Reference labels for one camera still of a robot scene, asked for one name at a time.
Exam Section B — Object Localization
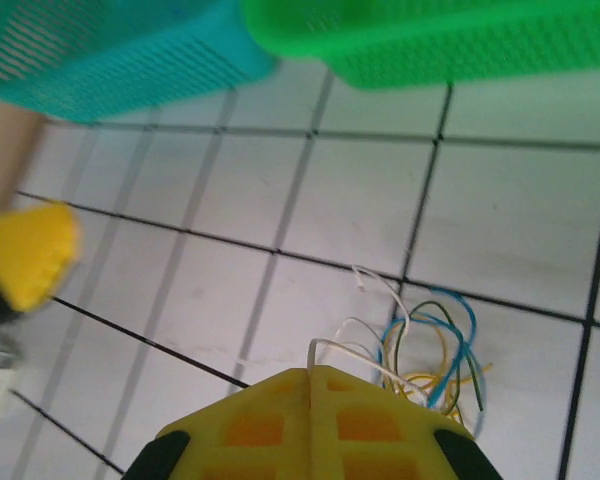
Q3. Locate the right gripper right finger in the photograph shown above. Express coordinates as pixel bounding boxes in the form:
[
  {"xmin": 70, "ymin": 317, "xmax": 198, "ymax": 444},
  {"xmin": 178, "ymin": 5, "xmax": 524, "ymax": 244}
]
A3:
[{"xmin": 307, "ymin": 364, "xmax": 501, "ymax": 480}]

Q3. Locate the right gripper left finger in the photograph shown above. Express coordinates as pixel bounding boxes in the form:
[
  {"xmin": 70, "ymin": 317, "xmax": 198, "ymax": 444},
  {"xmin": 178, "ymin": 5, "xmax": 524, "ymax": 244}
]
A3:
[{"xmin": 124, "ymin": 367, "xmax": 312, "ymax": 480}]

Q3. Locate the thin white cable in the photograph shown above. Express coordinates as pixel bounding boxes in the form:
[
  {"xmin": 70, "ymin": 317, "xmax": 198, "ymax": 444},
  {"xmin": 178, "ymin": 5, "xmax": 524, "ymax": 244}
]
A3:
[
  {"xmin": 352, "ymin": 263, "xmax": 414, "ymax": 346},
  {"xmin": 307, "ymin": 317, "xmax": 431, "ymax": 409}
]

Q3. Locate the teal plastic basket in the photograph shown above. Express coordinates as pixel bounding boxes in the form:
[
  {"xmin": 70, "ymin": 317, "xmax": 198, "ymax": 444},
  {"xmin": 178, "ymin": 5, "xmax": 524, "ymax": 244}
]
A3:
[{"xmin": 0, "ymin": 0, "xmax": 281, "ymax": 126}]

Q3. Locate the green plastic basket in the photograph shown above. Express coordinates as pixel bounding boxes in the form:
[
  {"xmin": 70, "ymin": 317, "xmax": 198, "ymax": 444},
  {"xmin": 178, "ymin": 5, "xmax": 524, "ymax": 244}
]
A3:
[{"xmin": 242, "ymin": 0, "xmax": 600, "ymax": 94}]

